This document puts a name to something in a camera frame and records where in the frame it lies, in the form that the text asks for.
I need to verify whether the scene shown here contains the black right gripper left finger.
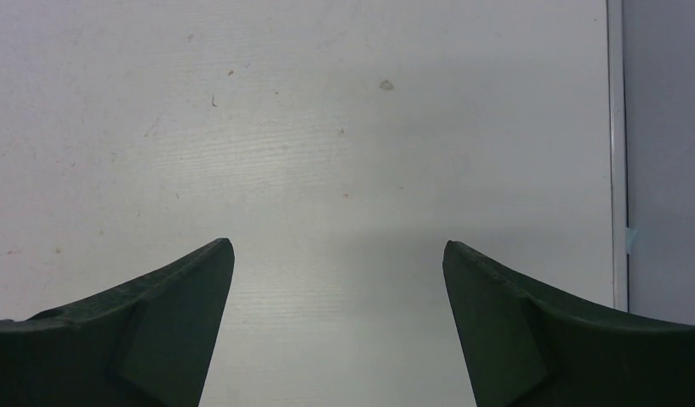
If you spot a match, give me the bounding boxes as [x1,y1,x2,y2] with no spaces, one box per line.
[0,238,235,406]

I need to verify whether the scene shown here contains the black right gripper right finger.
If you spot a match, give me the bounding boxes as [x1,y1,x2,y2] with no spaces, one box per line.
[442,241,695,406]

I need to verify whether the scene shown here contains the aluminium table edge rail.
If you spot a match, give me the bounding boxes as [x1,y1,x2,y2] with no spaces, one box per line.
[605,0,630,312]

